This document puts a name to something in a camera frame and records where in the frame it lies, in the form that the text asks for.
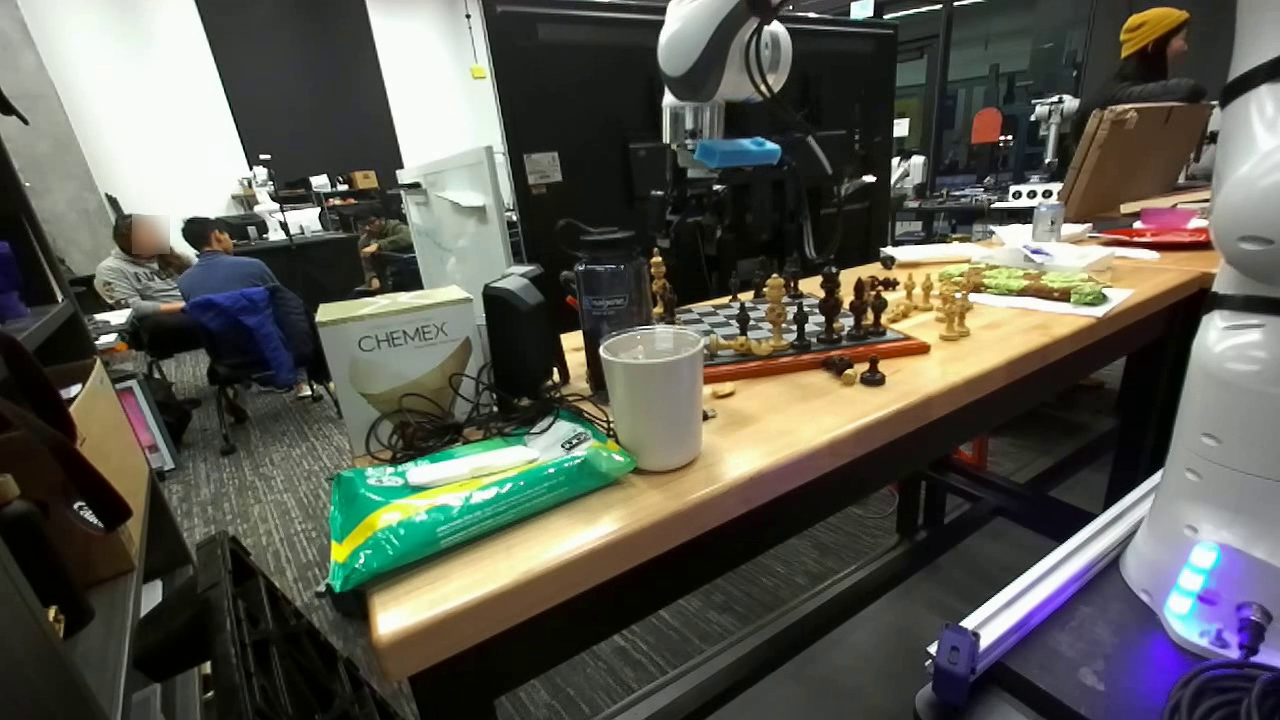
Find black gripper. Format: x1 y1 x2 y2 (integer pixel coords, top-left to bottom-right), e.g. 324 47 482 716
662 162 752 305

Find tall tan chess piece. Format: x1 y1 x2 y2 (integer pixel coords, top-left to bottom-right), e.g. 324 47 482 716
758 268 797 345

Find tan chess piece lying flat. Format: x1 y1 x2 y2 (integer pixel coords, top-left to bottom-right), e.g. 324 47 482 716
705 332 791 365

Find tall black chess piece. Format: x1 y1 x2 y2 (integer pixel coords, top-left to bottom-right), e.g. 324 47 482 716
817 260 846 345

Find black and white chess board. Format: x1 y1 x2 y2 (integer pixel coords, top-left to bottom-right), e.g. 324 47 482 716
670 287 936 388

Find tan chess knight piece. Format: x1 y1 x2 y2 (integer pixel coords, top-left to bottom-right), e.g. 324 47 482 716
930 268 977 345

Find white panel board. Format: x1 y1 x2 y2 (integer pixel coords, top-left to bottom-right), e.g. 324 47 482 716
401 139 520 319

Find brown wooden board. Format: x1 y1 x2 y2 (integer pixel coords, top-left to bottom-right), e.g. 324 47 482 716
1061 94 1214 228

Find dark red round object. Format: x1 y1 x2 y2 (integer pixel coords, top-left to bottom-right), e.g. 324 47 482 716
566 221 657 400

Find white ceramic mug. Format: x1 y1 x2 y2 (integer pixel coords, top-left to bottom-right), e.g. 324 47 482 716
597 319 708 475

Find white Chemex filter box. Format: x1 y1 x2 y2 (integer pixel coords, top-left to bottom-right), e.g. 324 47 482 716
313 280 486 452

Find green wet wipes pack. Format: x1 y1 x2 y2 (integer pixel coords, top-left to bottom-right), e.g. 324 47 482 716
320 413 639 594

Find small white bottle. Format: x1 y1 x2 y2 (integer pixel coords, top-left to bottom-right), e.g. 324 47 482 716
1027 194 1068 249

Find white paper with green items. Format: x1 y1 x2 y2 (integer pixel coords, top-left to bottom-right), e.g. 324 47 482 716
966 260 1136 319

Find black office desk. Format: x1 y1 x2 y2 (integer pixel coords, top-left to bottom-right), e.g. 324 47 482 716
219 228 406 306

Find red plate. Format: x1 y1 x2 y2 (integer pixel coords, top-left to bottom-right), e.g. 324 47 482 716
1091 221 1220 254

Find office chair blue jacket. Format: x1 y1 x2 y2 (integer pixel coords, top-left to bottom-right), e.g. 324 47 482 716
178 282 324 427

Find seated man blue shirt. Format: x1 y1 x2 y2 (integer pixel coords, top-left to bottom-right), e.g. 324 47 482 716
173 210 320 390

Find person with yellow beanie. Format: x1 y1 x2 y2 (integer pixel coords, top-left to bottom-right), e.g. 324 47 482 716
1081 5 1214 114

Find seated woman grey sweater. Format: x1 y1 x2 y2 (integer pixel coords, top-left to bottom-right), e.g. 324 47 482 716
91 208 192 322

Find black plastic crate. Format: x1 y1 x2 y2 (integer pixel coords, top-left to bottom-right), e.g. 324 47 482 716
128 528 406 720

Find brown cardboard box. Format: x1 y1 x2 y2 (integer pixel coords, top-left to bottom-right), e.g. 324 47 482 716
56 356 161 591

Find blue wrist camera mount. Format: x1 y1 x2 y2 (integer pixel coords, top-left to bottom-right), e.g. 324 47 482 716
688 133 787 174

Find tangled black power cables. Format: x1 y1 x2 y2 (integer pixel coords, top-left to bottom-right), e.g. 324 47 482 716
361 365 499 465

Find aluminium profile rail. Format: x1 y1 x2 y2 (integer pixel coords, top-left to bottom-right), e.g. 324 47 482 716
953 466 1167 671

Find blue rail end bracket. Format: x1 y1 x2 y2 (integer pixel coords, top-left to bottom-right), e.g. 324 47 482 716
923 618 986 706

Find coiled black cable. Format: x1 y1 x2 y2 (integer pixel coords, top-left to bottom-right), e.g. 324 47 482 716
1165 657 1280 720

